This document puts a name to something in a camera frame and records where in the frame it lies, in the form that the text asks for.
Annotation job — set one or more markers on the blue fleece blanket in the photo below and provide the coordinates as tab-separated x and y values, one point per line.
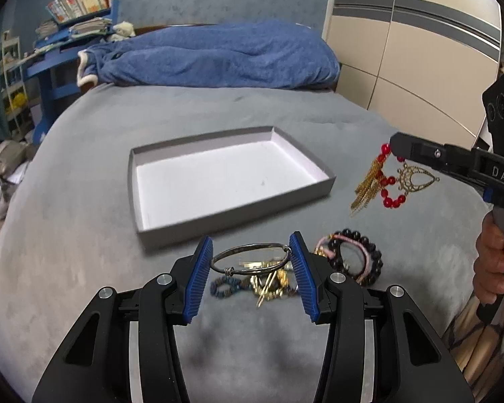
268	54

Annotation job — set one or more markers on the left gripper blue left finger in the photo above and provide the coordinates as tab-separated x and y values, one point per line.
198	274

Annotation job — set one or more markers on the row of books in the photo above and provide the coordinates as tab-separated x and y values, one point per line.
66	11

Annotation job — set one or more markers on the white plush toy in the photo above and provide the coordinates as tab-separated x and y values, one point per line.
121	31

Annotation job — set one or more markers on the beige wardrobe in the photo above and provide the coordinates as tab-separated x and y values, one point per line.
421	64

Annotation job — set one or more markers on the person's right hand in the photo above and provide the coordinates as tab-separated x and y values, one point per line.
488	279

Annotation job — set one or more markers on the grey cardboard tray box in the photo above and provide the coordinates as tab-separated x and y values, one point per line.
191	186

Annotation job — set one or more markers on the gold jewelry pile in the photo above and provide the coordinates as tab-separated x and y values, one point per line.
277	284

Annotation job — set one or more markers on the white shelf rack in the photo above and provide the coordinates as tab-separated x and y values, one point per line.
14	94

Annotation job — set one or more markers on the blue wooden desk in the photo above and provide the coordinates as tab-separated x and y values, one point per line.
60	49

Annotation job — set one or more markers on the stack of papers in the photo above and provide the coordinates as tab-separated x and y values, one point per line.
50	27

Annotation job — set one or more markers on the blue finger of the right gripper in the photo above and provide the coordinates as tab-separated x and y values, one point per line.
452	161

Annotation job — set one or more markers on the clothes pile on floor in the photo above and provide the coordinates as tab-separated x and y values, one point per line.
15	158

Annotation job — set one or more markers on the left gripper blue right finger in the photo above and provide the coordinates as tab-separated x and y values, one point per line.
307	285

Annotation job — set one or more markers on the patterned right sleeve forearm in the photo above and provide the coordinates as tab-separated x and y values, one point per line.
477	349

